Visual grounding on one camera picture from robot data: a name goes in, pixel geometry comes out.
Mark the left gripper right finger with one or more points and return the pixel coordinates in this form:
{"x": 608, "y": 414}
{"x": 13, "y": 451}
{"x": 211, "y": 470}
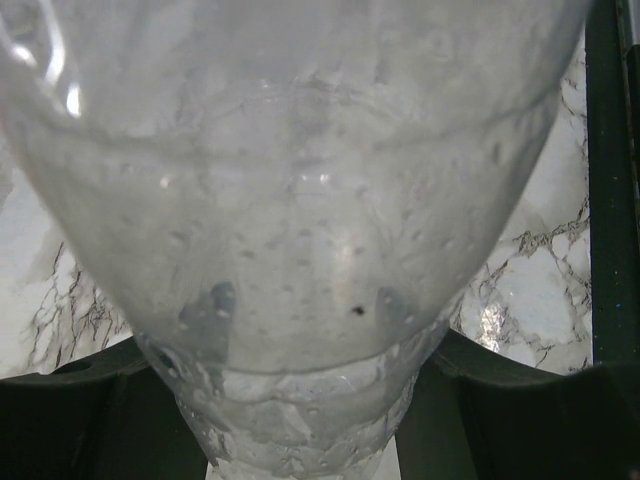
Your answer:
{"x": 478, "y": 415}

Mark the clear plastic bottle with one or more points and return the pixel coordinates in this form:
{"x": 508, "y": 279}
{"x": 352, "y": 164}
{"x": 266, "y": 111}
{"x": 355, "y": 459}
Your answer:
{"x": 286, "y": 199}

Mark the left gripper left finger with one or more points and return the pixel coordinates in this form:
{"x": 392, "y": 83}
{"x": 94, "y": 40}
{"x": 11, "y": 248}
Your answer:
{"x": 105, "y": 416}

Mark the black mounting rail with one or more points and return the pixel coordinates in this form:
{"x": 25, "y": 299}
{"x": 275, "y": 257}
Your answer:
{"x": 612, "y": 198}

